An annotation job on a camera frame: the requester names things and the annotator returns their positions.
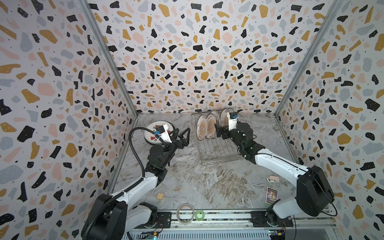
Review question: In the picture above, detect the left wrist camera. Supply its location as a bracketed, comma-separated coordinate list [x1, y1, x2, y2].
[155, 125, 172, 143]

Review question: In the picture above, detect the wire dish rack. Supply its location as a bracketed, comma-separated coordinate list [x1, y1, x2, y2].
[191, 109, 242, 166]

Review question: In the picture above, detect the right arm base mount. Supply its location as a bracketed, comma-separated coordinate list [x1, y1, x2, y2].
[250, 211, 294, 228]

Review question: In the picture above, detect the orange sunburst plate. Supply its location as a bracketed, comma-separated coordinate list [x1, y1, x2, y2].
[206, 114, 217, 139]
[220, 109, 230, 127]
[196, 115, 208, 141]

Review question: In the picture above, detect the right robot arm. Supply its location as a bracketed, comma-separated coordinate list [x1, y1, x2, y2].
[215, 123, 335, 225]

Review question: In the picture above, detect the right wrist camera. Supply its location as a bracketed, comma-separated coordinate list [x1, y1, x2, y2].
[228, 111, 238, 131]

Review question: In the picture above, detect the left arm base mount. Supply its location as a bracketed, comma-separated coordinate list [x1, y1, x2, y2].
[134, 211, 172, 230]

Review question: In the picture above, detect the small wooden block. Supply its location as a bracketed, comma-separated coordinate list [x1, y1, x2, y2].
[157, 193, 164, 200]

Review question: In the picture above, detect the orange sunburst plate front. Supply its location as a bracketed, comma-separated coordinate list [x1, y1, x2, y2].
[196, 115, 208, 141]

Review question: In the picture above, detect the clear tape roll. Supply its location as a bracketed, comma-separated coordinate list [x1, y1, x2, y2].
[176, 204, 195, 226]

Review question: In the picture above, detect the pink small object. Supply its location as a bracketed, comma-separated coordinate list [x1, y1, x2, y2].
[267, 176, 280, 183]

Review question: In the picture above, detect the green tape roll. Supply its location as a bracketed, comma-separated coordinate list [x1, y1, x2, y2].
[195, 210, 205, 222]

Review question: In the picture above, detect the watermelon blue rim plate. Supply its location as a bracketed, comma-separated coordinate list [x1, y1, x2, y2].
[143, 120, 175, 145]

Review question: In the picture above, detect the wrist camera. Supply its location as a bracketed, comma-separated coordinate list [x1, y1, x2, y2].
[155, 125, 172, 143]
[228, 111, 238, 131]

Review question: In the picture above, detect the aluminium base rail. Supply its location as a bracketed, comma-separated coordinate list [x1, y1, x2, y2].
[121, 209, 342, 240]

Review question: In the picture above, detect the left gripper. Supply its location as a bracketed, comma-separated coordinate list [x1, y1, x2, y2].
[160, 128, 188, 169]

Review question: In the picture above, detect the black corrugated cable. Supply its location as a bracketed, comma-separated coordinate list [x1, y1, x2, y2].
[81, 126, 166, 240]

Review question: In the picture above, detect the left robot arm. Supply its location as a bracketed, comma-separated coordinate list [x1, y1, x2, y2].
[81, 125, 191, 240]

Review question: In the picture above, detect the colourful card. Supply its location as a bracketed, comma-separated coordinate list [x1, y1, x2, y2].
[265, 187, 279, 205]

